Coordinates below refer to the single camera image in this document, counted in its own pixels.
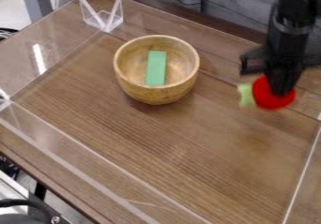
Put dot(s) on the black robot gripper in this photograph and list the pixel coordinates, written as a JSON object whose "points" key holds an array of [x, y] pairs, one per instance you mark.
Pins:
{"points": [[282, 57]]}

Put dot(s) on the red plush fruit green stem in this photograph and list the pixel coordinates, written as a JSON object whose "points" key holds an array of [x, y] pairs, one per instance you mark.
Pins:
{"points": [[255, 93]]}

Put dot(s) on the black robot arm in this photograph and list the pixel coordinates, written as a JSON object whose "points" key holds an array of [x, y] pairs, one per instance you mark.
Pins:
{"points": [[295, 13]]}

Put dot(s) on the wooden bowl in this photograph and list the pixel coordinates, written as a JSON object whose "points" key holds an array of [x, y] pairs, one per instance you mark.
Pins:
{"points": [[129, 64]]}

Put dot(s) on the green rectangular block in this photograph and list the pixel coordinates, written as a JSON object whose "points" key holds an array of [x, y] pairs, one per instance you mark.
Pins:
{"points": [[156, 66]]}

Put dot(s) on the clear acrylic tray enclosure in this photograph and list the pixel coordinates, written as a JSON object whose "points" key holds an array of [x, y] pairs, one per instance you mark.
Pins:
{"points": [[196, 162]]}

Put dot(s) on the black equipment base with cable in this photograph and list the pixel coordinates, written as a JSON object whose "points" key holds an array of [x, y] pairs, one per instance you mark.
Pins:
{"points": [[28, 211]]}

